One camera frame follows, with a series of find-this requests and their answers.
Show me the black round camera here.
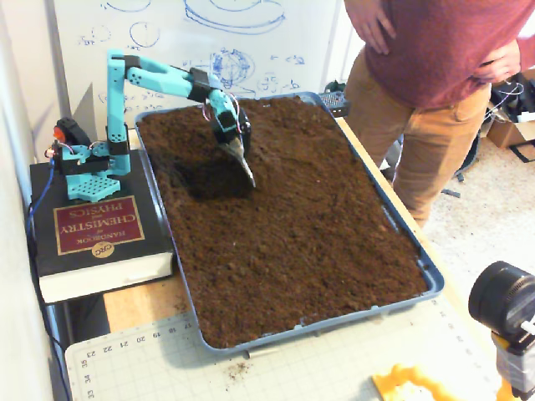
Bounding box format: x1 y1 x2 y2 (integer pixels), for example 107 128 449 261
467 261 535 339

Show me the black tangled equipment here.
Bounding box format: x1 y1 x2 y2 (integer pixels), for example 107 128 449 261
484 69 535 122

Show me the yellow plastic frame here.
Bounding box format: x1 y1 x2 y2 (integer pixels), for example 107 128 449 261
371 363 465 401

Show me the black perforated device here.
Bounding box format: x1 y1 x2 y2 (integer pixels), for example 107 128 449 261
319 92 352 118

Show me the whiteboard with blue sketches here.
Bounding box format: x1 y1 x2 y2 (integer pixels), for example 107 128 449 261
52 0 348 116

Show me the blue cable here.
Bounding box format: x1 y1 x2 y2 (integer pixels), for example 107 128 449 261
24 160 58 243

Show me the person's left forearm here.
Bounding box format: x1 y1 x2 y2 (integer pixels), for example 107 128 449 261
513 33 535 72

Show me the brown soil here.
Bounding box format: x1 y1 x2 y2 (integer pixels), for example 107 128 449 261
137 95 430 350

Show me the cardboard box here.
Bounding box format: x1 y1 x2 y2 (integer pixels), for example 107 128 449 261
487 69 535 150

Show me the black chemistry handbook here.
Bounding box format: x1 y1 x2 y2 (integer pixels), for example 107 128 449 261
28 150 176 304

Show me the person's right hand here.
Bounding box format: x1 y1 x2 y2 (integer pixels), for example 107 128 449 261
344 0 397 55

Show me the grey gridded cutting mat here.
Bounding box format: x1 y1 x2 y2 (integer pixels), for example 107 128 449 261
64 292 502 401

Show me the yellow grey camera stand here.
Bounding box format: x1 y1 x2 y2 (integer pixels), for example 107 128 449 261
491 325 535 401

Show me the person in red sweater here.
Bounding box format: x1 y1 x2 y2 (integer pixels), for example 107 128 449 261
340 0 535 229

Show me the person's left hand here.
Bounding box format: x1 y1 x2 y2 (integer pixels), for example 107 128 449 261
474 39 523 83

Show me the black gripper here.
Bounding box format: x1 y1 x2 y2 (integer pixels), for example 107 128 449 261
211 109 257 189

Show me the blue plastic tray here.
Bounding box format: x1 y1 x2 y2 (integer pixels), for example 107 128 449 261
133 90 446 357

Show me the black cable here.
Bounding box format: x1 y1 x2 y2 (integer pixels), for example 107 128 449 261
27 233 72 401

